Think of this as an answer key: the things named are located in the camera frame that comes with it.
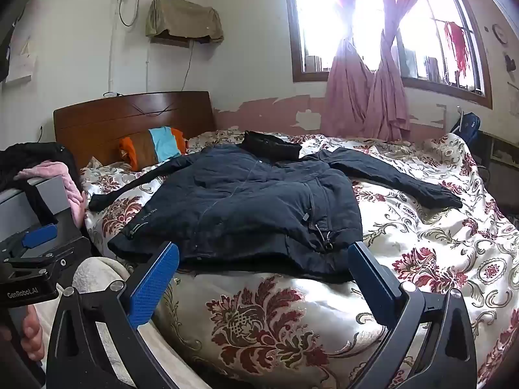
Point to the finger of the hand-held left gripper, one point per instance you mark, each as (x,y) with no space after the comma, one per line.
(40,235)
(69,255)

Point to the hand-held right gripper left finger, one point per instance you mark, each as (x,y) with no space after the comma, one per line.
(156,279)

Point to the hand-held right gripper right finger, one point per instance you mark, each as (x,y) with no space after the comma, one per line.
(371,283)

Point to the dark navy jacket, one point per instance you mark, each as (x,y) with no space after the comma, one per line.
(243,202)

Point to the person's left hand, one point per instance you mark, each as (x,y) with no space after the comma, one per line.
(33,332)

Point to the white fleece blanket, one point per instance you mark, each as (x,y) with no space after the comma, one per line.
(97,271)

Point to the grey box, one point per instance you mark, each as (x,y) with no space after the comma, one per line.
(48,194)

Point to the pink cloth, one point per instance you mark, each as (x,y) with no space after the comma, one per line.
(52,168)

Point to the floral bed quilt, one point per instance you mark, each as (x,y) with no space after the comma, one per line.
(425,231)

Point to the wooden headboard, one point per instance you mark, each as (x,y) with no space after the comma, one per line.
(101,125)

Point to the orange brown cyan pillow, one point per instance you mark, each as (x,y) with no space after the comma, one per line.
(162,142)

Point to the blue backpack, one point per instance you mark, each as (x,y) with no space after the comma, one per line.
(468,125)

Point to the pink curtain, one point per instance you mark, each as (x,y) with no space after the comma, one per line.
(348,89)
(385,93)

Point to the brown framed window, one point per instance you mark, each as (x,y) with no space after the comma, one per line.
(296,48)

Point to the red hanging garment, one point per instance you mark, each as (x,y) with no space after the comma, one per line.
(456,42)

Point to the small wooden wall shelf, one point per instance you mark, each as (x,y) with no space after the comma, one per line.
(170,42)

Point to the cloth-covered wall shelf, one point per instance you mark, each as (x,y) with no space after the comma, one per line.
(182,16)

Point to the round wall clock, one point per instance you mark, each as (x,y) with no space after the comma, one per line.
(500,33)

